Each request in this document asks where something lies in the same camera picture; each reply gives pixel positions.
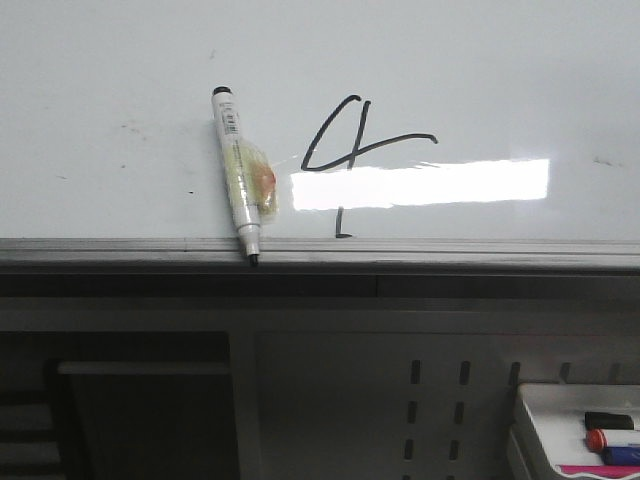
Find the white whiteboard marker with tape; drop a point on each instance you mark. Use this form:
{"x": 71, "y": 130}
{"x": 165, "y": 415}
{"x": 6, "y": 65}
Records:
{"x": 250, "y": 180}

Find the white slotted pegboard panel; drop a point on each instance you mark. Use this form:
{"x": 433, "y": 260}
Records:
{"x": 343, "y": 405}

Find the white plastic storage tray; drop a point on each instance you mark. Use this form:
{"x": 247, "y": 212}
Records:
{"x": 549, "y": 430}

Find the red-capped marker in tray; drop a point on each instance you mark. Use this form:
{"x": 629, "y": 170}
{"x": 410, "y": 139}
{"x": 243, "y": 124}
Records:
{"x": 599, "y": 439}

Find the blue-capped marker in tray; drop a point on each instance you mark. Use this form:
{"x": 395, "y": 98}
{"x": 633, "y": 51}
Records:
{"x": 621, "y": 456}

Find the pink item in tray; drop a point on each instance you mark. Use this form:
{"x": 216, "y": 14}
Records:
{"x": 601, "y": 471}

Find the white whiteboard with grey frame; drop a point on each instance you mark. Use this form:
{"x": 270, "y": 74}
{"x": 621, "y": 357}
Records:
{"x": 423, "y": 143}

